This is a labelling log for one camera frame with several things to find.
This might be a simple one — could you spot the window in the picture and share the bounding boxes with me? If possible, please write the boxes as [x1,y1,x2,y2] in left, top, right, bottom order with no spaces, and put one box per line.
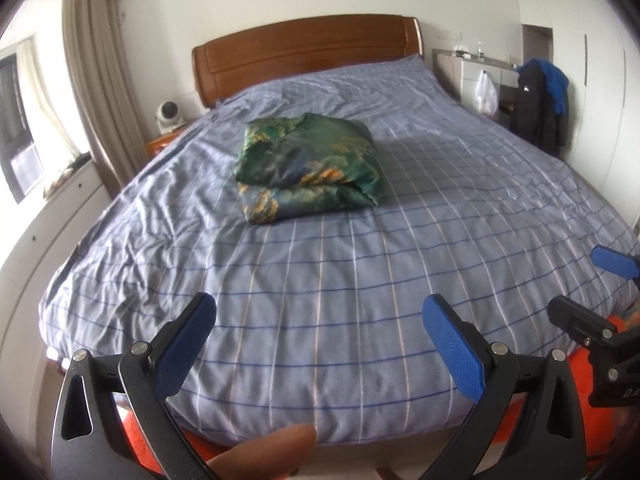
[0,35,46,206]

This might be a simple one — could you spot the wooden nightstand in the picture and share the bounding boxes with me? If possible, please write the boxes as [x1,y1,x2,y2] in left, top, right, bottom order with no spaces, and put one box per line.
[146,122,201,159]

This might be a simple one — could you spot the black jacket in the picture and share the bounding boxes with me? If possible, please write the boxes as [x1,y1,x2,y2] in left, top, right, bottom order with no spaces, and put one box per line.
[509,59,563,157]

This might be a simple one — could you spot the white low cabinet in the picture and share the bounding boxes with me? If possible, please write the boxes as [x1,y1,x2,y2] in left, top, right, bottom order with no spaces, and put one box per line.
[0,157,118,361]

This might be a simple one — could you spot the white round camera device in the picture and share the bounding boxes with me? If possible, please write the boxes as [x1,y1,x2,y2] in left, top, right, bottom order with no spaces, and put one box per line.
[156,101,187,134]

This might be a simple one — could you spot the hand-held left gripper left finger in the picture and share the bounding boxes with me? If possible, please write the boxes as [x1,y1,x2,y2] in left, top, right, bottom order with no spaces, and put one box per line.
[51,291,218,480]

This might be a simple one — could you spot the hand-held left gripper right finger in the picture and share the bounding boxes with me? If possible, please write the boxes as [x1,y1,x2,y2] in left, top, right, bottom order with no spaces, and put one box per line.
[422,294,587,480]

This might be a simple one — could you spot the green printed padded jacket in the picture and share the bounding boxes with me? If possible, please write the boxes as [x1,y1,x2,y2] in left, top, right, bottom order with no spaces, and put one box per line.
[234,112,388,226]

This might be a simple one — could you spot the bed with blue plaid duvet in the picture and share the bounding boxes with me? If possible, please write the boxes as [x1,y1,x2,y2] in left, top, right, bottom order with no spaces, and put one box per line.
[39,55,640,448]

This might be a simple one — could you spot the blue jacket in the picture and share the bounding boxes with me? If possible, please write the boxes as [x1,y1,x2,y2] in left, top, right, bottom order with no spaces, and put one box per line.
[542,60,571,117]

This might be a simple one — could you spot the white dresser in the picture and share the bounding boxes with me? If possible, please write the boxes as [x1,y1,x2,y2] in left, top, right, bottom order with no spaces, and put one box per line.
[432,47,523,121]

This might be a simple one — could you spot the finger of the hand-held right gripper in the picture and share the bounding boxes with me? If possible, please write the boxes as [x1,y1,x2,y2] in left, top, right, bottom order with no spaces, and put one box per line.
[546,296,626,350]
[591,245,640,286]

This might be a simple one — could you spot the brown wooden headboard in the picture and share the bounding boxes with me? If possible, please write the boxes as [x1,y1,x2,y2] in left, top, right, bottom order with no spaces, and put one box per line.
[191,15,425,109]

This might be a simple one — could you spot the person's left hand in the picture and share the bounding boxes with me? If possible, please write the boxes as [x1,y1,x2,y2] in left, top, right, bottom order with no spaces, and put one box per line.
[206,423,317,480]

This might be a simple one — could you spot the orange cloth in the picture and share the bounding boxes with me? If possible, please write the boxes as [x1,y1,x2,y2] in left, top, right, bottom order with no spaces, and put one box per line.
[120,310,640,480]

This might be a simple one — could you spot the beige curtain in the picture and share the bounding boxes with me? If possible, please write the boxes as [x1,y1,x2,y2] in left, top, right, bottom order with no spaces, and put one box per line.
[61,0,138,196]

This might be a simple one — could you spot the white wardrobe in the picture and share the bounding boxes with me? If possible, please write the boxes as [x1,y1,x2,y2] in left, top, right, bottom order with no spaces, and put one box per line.
[515,0,640,231]

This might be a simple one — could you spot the white plastic bag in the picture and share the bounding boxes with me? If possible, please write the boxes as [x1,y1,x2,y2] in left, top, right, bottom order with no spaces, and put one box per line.
[474,69,498,115]

